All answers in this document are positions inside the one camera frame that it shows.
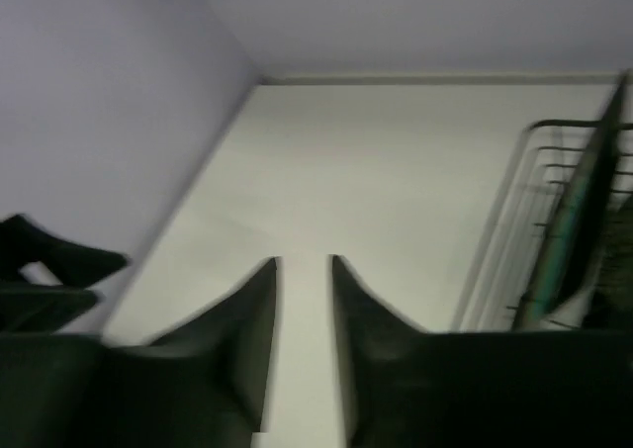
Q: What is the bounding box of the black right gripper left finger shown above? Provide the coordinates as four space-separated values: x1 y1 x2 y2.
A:
1 258 277 447

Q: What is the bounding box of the black wire dish rack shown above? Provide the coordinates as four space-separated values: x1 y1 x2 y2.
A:
452 120 632 331

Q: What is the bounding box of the square teal black plate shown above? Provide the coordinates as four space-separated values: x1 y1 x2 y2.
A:
511 70 629 330

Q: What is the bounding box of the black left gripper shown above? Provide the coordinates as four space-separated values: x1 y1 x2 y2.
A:
1 214 130 333

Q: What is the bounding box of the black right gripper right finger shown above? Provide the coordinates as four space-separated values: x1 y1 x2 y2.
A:
330 255 632 447

